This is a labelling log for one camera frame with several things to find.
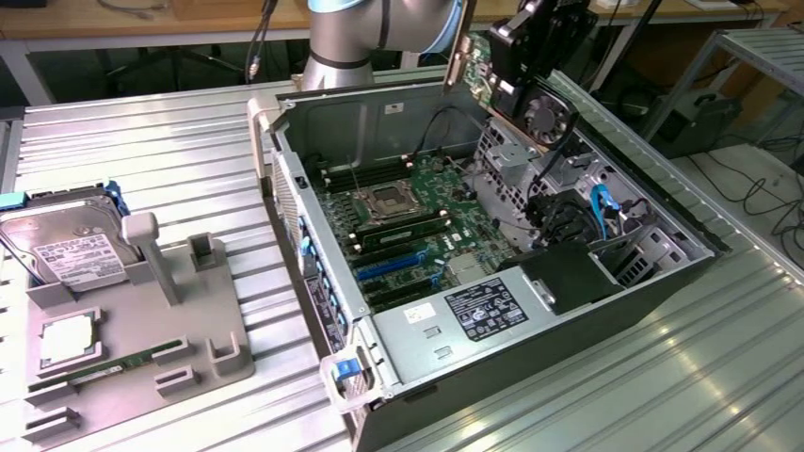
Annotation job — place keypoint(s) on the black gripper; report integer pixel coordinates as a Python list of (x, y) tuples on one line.
[(552, 28)]

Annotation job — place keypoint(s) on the graphics card with black fan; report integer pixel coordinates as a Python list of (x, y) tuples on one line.
[(550, 115)]

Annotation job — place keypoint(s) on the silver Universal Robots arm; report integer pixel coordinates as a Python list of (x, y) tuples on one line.
[(376, 28)]

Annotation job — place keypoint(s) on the silver disk bay cage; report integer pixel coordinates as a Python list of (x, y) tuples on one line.
[(508, 165)]

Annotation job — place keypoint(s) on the black box on floor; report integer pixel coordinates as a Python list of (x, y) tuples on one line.
[(700, 124)]

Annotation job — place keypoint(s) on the green motherboard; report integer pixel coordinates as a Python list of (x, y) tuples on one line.
[(434, 202)]

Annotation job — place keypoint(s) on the installed green RAM stick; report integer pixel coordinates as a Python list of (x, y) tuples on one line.
[(402, 231)]

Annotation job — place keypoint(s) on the black plastic air shroud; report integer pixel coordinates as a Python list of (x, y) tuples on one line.
[(566, 275)]

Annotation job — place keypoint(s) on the blue expansion slot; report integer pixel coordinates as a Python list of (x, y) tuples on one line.
[(392, 262)]

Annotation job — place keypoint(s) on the wooden desk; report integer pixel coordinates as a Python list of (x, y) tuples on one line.
[(158, 16)]

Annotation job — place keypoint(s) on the grey power supply with label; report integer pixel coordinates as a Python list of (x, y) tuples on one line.
[(440, 339)]

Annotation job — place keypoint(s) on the black open PC case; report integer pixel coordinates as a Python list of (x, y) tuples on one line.
[(566, 358)]

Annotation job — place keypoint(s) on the blue case latch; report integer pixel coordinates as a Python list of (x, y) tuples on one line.
[(346, 369)]

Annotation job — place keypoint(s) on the hard disk in blue carrier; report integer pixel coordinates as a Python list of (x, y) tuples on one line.
[(56, 240)]

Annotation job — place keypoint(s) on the grey parts rack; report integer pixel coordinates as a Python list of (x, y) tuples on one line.
[(144, 329)]

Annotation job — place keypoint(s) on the loose green RAM stick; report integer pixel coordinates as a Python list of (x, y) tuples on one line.
[(107, 369)]

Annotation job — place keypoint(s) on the silver CPU chip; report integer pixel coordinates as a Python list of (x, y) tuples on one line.
[(68, 341)]

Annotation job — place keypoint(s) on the metal slat frame table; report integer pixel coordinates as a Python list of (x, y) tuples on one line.
[(760, 52)]

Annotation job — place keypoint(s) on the CPU socket with metal frame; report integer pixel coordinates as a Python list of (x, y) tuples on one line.
[(384, 200)]

